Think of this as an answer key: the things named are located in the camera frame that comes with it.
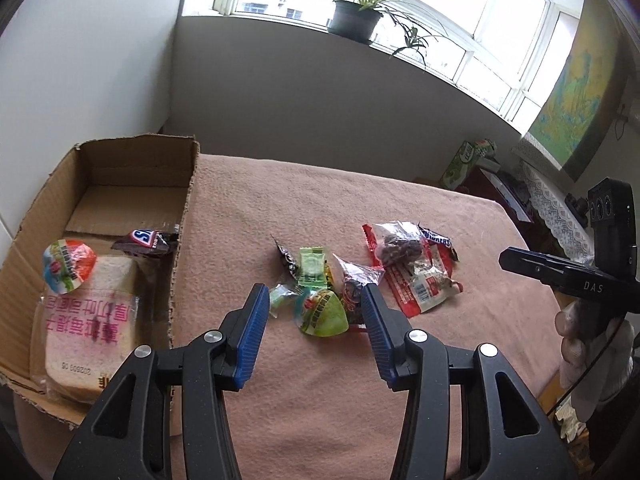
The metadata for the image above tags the wall map poster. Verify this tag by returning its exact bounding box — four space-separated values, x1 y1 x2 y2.
527 7 628 181

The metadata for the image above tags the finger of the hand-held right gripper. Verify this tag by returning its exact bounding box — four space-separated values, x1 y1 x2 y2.
498 246 572 287

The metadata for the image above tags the person's right hand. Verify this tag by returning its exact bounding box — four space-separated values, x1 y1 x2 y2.
554 301 637 422

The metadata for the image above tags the dark candy wrapper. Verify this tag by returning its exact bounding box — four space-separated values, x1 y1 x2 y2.
270 234 301 281

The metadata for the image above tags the green jelly cup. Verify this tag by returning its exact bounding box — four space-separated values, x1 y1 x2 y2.
295 287 349 337

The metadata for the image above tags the brown cardboard box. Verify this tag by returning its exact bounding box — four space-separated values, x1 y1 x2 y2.
0 133 201 426

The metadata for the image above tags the black cable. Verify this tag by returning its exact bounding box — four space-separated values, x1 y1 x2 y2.
547 317 623 416

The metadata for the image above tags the red and white snack packet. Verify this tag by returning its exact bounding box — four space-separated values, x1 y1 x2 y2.
382 250 464 317

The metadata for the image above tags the green candy packet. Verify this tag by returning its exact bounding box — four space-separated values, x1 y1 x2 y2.
297 246 333 288

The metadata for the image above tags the dark red cabinet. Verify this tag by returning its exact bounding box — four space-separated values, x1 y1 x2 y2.
467 165 536 223

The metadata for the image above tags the sliced bread packet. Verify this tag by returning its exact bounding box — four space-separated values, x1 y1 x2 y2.
30 254 143 406

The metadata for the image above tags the white lace cloth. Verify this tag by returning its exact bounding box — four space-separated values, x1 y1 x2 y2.
515 147 596 263

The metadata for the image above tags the clear green candy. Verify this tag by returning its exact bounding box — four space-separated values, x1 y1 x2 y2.
268 282 306 318

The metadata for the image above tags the jelly cup with red lid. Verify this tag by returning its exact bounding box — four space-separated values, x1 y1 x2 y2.
41 239 97 293

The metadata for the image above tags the brown chocolate bar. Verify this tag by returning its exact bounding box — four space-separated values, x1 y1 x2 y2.
417 225 460 262
111 229 180 259

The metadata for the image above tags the red clear packet of dates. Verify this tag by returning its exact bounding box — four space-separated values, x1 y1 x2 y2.
362 220 426 268

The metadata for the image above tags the clear packet of dark snack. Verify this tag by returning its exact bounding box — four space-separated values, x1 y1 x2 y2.
332 254 385 326

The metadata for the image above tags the green carton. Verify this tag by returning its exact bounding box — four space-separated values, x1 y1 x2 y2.
439 139 498 191

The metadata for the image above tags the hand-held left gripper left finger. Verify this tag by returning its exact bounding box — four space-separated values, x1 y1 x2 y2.
52 282 271 480

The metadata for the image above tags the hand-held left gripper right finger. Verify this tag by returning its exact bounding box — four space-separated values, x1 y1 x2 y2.
359 284 578 480

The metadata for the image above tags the white framed window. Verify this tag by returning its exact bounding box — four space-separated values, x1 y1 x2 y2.
182 0 586 133

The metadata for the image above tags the potted spider plant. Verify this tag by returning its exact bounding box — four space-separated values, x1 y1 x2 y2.
327 0 451 68

